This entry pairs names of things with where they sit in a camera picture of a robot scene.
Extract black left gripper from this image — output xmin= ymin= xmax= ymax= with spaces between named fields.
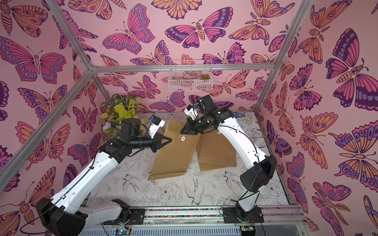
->
xmin=130 ymin=134 xmax=172 ymax=154

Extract brown kraft file bag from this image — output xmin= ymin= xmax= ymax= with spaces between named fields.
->
xmin=148 ymin=121 xmax=200 ymax=181
xmin=196 ymin=132 xmax=237 ymax=172

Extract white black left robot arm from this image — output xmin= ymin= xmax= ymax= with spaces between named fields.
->
xmin=36 ymin=116 xmax=172 ymax=236

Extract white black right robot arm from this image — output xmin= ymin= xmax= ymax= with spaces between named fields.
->
xmin=181 ymin=95 xmax=277 ymax=222

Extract blue white work glove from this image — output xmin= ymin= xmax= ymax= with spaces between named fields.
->
xmin=234 ymin=112 xmax=254 ymax=122

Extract potted green yellow plant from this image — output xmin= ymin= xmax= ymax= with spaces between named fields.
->
xmin=100 ymin=94 xmax=142 ymax=134

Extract small green succulent plant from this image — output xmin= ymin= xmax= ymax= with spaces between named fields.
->
xmin=200 ymin=74 xmax=211 ymax=80

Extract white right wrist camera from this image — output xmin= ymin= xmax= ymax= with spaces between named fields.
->
xmin=184 ymin=105 xmax=198 ymax=121

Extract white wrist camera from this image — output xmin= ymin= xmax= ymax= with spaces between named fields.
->
xmin=184 ymin=105 xmax=198 ymax=121
xmin=148 ymin=115 xmax=165 ymax=138

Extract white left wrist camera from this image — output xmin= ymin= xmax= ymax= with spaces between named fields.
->
xmin=148 ymin=115 xmax=165 ymax=138

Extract white wire wall basket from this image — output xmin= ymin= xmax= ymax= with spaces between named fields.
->
xmin=167 ymin=59 xmax=214 ymax=92

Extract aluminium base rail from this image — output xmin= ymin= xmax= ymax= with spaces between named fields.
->
xmin=79 ymin=205 xmax=311 ymax=236

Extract aluminium cage frame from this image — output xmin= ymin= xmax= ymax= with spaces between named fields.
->
xmin=1 ymin=1 xmax=313 ymax=190

